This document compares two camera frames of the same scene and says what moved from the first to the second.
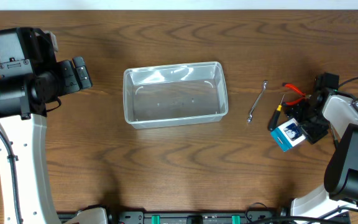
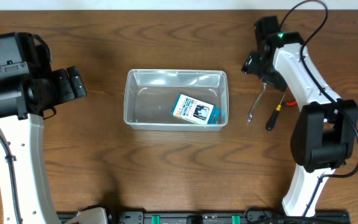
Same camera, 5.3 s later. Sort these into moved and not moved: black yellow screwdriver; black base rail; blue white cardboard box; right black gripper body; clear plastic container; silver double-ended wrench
Moved: blue white cardboard box; clear plastic container; right black gripper body
Not moved: silver double-ended wrench; black base rail; black yellow screwdriver
